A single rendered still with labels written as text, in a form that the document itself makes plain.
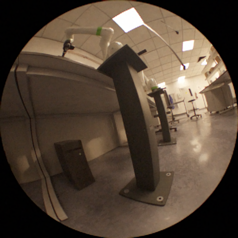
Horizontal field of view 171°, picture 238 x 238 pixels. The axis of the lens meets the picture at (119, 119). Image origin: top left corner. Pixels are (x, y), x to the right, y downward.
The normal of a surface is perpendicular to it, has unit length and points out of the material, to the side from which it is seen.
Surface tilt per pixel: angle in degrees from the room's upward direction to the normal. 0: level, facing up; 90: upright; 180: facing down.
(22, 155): 90
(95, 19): 180
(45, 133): 90
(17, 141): 90
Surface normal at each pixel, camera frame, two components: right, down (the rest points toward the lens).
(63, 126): 0.79, -0.23
